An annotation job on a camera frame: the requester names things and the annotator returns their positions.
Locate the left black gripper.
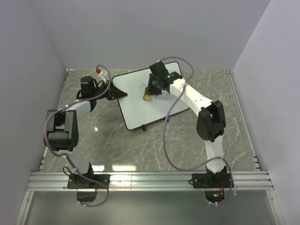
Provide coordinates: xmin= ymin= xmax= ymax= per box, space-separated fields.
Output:
xmin=92 ymin=81 xmax=127 ymax=101

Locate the yellow bone-shaped eraser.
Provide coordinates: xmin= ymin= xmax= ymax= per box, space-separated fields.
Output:
xmin=143 ymin=94 xmax=151 ymax=101

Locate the white whiteboard black frame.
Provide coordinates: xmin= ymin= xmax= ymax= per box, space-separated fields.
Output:
xmin=112 ymin=68 xmax=177 ymax=130

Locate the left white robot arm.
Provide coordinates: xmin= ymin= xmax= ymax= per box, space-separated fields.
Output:
xmin=44 ymin=76 xmax=128 ymax=188

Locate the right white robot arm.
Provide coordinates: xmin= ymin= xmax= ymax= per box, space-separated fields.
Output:
xmin=144 ymin=61 xmax=229 ymax=188

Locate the left black whiteboard foot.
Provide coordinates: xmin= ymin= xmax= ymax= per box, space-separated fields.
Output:
xmin=141 ymin=125 xmax=147 ymax=132

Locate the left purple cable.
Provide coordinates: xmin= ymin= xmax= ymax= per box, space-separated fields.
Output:
xmin=45 ymin=64 xmax=110 ymax=207

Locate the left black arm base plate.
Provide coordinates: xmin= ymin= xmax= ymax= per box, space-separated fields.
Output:
xmin=67 ymin=174 xmax=110 ymax=189

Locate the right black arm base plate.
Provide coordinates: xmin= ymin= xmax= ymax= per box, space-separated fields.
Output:
xmin=188 ymin=173 xmax=234 ymax=189

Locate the aluminium mounting rail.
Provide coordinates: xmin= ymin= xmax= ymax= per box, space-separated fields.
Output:
xmin=26 ymin=171 xmax=273 ymax=192

